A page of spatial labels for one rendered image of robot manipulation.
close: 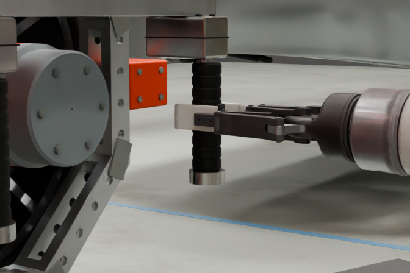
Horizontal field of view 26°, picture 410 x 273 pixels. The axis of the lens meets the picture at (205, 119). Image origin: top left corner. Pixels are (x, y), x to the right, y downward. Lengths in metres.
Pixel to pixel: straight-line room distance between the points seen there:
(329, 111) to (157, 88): 0.43
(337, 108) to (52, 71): 0.30
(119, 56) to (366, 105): 0.45
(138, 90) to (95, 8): 0.37
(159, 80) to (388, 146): 0.51
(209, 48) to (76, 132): 0.19
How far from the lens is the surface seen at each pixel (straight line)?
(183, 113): 1.06
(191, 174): 1.07
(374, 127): 0.92
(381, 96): 0.93
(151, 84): 1.31
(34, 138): 0.94
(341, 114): 0.94
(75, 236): 1.22
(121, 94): 1.26
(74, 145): 0.99
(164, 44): 1.07
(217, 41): 1.06
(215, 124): 1.00
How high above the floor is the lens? 0.95
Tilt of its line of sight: 7 degrees down
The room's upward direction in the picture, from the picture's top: straight up
